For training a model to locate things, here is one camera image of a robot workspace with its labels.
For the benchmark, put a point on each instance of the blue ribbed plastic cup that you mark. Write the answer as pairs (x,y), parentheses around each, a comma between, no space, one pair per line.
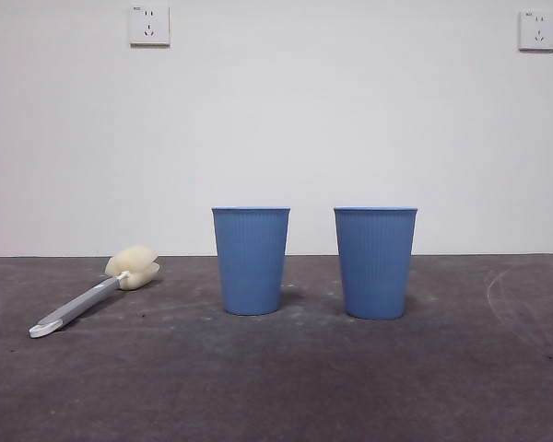
(251,262)
(374,264)

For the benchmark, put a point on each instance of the white wall socket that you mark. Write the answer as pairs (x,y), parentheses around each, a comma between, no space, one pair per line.
(537,31)
(149,25)

